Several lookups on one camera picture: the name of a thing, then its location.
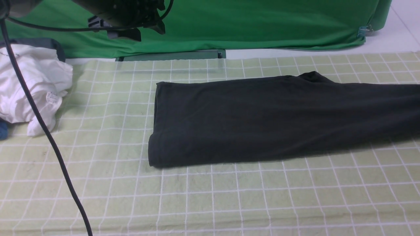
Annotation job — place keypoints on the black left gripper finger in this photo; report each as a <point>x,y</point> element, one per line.
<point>155,24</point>
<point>132,34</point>

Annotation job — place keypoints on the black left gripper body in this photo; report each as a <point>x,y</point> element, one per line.
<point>123,13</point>

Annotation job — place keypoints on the dark gray long-sleeve top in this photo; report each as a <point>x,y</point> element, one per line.
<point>274,118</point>

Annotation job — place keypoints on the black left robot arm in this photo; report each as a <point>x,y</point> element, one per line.
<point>12,9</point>

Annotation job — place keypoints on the green backdrop cloth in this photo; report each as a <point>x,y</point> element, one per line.
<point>233,24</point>

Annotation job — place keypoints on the dark green base bar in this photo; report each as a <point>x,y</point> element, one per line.
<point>191,55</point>

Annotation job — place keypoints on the gray garment behind white one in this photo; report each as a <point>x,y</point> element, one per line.
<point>46,42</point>

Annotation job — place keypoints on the crumpled white garment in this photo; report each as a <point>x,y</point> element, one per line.
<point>47,78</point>

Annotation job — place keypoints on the light green checkered tablecloth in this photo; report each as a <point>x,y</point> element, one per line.
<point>105,122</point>

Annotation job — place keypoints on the blue cloth piece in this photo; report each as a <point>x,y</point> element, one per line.
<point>4,129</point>

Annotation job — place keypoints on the blue binder clip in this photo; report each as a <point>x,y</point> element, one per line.
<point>365,31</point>

